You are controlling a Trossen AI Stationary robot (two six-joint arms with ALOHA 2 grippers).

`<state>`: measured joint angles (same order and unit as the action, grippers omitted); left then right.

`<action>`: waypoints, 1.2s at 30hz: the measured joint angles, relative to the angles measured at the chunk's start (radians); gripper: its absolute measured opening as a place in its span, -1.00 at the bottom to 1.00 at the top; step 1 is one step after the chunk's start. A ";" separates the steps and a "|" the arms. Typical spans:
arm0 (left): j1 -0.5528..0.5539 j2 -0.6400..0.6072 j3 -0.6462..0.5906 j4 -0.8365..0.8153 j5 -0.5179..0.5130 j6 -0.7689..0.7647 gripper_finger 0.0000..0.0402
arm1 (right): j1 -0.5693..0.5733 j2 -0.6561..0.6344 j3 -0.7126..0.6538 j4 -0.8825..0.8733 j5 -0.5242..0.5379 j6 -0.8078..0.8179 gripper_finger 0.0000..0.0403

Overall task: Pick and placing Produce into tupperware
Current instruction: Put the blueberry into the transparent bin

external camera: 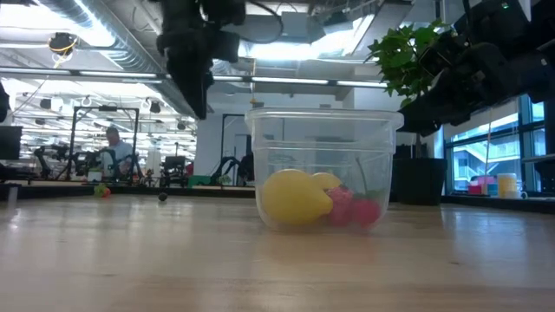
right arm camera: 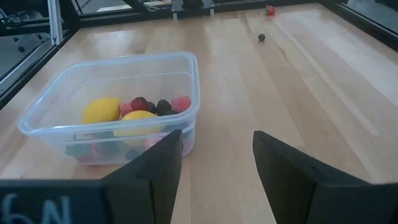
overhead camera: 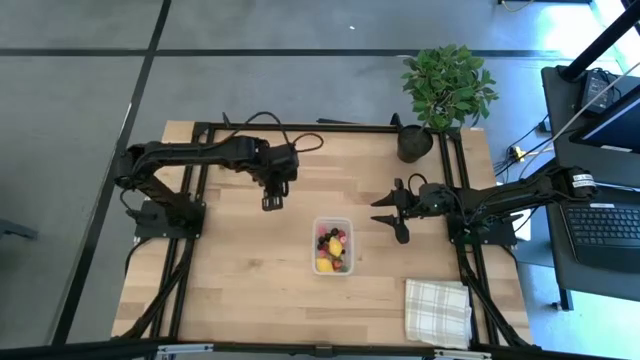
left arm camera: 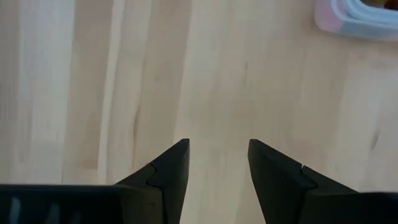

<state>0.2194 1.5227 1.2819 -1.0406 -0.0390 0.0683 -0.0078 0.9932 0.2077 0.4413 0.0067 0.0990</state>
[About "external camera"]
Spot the yellow plastic lemon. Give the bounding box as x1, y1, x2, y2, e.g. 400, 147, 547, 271
261, 168, 335, 227
310, 172, 343, 192

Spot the long ceiling light bar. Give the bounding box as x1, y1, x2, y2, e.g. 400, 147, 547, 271
0, 65, 389, 88

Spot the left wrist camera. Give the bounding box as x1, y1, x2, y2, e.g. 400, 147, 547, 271
211, 29, 242, 64

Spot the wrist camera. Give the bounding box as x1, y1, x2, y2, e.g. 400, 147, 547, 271
418, 29, 467, 77
211, 29, 242, 64

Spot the clear plastic tupperware container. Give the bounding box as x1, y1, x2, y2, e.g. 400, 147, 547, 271
245, 107, 405, 233

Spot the pink box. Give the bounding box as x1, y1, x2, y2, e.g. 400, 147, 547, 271
467, 175, 496, 196

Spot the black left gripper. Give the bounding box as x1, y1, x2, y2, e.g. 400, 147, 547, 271
155, 28, 218, 121

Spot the dark side desk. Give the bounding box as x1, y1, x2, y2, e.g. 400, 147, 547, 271
441, 194, 555, 214

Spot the pink plastic raspberry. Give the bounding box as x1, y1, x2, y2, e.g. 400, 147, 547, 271
325, 185, 355, 227

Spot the black distant station frame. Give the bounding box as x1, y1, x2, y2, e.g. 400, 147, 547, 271
219, 112, 248, 187
68, 105, 140, 181

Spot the yellow cup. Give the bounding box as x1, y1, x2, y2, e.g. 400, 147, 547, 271
496, 172, 519, 199

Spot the red strawberry with green leaves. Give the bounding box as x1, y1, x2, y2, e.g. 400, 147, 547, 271
349, 187, 386, 227

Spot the round black ceiling fixture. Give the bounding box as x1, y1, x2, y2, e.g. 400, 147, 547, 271
47, 31, 80, 56

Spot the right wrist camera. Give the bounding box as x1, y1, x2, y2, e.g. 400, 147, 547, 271
418, 29, 467, 77

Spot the black distant monitor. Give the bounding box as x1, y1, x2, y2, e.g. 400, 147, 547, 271
0, 125, 23, 160

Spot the green potted plant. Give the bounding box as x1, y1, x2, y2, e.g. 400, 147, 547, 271
367, 19, 452, 205

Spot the person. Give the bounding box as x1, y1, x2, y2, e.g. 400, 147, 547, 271
236, 152, 256, 184
101, 126, 134, 179

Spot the black aluminium table frame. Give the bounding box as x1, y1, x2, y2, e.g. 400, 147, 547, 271
0, 184, 443, 205

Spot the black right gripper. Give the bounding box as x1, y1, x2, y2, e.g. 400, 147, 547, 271
397, 42, 517, 138

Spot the green distant box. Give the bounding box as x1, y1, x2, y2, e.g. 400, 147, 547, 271
187, 174, 213, 188

